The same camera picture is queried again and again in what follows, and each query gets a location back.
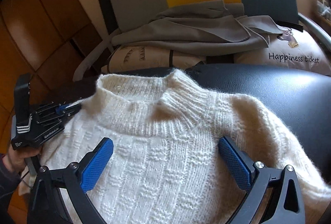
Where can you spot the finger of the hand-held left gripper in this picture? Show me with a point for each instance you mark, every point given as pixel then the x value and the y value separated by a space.
pixel 64 111

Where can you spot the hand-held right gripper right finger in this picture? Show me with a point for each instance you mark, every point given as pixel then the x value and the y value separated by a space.
pixel 234 162

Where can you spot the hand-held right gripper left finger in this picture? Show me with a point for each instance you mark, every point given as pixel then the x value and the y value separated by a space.
pixel 97 164

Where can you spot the white knit sweater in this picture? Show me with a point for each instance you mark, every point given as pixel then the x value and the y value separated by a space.
pixel 165 162

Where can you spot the person's left forearm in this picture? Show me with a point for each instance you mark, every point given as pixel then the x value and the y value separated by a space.
pixel 7 187

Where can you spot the person's left hand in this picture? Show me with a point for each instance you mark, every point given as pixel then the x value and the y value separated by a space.
pixel 16 160

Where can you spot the beige pillow script print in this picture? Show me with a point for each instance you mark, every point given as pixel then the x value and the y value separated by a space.
pixel 284 45

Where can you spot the grey cloth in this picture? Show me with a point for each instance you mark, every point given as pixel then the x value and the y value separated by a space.
pixel 194 32

